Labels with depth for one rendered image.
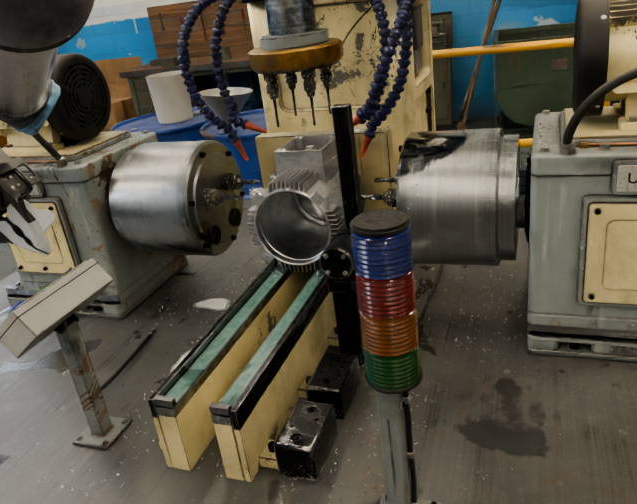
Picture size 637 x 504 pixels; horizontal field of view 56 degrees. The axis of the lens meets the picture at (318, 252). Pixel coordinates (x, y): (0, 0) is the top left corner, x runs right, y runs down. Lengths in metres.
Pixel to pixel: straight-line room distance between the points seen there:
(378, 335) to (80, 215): 0.88
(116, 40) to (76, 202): 6.32
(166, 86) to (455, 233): 2.39
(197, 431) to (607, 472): 0.58
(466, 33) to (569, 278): 5.27
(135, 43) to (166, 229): 6.30
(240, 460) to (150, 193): 0.59
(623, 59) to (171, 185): 0.82
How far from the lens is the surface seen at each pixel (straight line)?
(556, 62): 5.15
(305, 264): 1.17
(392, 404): 0.68
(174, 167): 1.24
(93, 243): 1.38
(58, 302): 0.94
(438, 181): 1.03
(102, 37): 7.73
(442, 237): 1.05
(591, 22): 1.01
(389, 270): 0.58
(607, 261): 1.03
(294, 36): 1.14
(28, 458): 1.12
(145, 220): 1.28
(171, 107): 3.25
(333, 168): 1.21
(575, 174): 0.98
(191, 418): 0.94
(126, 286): 1.42
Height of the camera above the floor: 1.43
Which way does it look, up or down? 24 degrees down
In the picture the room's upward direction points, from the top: 8 degrees counter-clockwise
